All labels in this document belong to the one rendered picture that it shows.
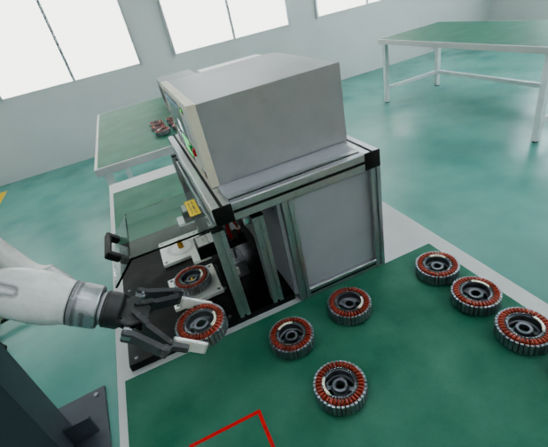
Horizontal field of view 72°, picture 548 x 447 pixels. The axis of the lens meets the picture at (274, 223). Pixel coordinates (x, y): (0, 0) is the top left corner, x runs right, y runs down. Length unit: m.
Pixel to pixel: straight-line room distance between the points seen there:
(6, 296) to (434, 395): 0.85
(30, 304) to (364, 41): 6.48
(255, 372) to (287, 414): 0.13
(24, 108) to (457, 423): 5.63
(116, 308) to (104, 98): 5.04
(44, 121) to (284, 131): 5.07
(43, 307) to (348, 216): 0.72
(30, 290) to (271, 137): 0.61
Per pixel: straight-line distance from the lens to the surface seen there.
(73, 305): 0.83
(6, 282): 0.86
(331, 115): 1.01
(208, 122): 0.89
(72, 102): 5.77
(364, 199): 1.03
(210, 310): 0.87
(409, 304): 1.05
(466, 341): 0.99
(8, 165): 6.08
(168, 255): 1.38
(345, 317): 0.97
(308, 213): 0.95
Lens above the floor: 1.50
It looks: 32 degrees down
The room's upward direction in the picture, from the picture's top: 13 degrees counter-clockwise
